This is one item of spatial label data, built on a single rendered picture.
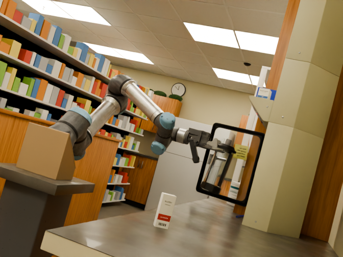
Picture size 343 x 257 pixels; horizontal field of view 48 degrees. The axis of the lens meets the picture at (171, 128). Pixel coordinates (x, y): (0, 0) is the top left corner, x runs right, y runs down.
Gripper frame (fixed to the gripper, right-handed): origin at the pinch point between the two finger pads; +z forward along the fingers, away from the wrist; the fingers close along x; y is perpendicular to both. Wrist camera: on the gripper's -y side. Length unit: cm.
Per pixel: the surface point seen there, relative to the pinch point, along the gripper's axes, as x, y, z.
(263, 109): -14.8, 22.7, 14.9
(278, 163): -14.7, 1.2, 27.3
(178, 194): 474, -76, -135
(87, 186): -42, -32, -44
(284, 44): 22, 67, 12
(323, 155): 22, 13, 47
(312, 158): -3.7, 7.9, 40.6
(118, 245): -110, -30, 3
